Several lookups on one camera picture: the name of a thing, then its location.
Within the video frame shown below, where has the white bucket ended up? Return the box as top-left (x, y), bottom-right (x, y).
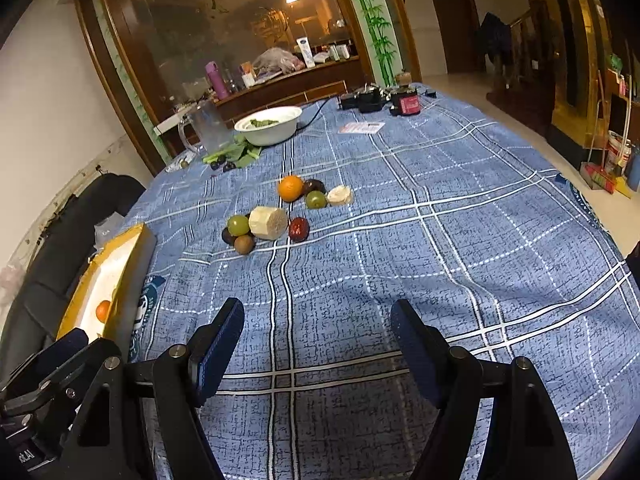
top-left (605, 131), bottom-right (633, 176)

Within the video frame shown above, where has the black electronic device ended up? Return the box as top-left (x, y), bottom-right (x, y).
top-left (340, 85), bottom-right (388, 114)

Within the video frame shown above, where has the white and red card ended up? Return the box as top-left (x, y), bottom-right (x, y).
top-left (338, 121), bottom-right (386, 135)

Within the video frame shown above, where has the dark hanging garment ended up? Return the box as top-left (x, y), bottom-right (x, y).
top-left (477, 11), bottom-right (513, 68)

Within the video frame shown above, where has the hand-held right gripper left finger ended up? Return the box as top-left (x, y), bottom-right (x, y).
top-left (62, 297), bottom-right (245, 480)

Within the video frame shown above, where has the wooden framed glass partition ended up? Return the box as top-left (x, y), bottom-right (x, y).
top-left (70, 0), bottom-right (423, 176)

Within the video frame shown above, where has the brown wooden door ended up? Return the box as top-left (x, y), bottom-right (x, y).
top-left (426, 0), bottom-right (483, 75)

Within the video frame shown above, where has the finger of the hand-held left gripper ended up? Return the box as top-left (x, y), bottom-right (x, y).
top-left (0, 329), bottom-right (91, 406)

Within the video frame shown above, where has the black sofa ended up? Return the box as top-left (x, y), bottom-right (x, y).
top-left (0, 174), bottom-right (147, 376)

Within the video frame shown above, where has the red box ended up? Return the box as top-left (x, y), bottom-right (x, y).
top-left (580, 160), bottom-right (618, 193)

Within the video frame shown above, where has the white bowl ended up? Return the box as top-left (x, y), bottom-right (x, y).
top-left (233, 106), bottom-right (304, 146)

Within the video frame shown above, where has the purple bottle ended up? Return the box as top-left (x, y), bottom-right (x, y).
top-left (205, 61), bottom-right (230, 101)

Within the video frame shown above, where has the green leafy vegetable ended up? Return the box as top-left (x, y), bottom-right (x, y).
top-left (202, 140), bottom-right (263, 168)

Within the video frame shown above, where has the large cream sugarcane piece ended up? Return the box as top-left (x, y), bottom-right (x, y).
top-left (248, 205), bottom-right (289, 241)

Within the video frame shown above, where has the blue plaid tablecloth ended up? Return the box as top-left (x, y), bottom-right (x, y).
top-left (117, 82), bottom-right (640, 480)

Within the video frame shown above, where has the clear glass mug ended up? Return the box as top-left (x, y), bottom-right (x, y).
top-left (177, 98), bottom-right (236, 153)

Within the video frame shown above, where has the black cable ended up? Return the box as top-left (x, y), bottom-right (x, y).
top-left (295, 99), bottom-right (343, 133)

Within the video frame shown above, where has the red label black device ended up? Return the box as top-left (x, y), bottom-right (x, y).
top-left (389, 87), bottom-right (422, 117)

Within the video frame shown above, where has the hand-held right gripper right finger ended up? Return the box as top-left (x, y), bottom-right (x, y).
top-left (391, 299), bottom-right (580, 480)

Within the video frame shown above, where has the white tube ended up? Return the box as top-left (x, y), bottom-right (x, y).
top-left (296, 36), bottom-right (316, 68)

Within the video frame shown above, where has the yellow foam box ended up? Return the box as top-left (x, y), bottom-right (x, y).
top-left (55, 222), bottom-right (159, 363)

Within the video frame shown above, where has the clear plastic bag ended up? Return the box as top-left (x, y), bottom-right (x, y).
top-left (93, 216), bottom-right (126, 253)

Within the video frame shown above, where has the wooden counter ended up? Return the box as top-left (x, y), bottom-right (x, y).
top-left (155, 55), bottom-right (363, 156)

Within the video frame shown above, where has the pink plastic bag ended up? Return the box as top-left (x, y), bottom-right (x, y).
top-left (252, 47), bottom-right (306, 75)

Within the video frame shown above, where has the small cream sugarcane piece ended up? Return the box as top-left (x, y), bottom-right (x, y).
top-left (326, 185), bottom-right (355, 207)

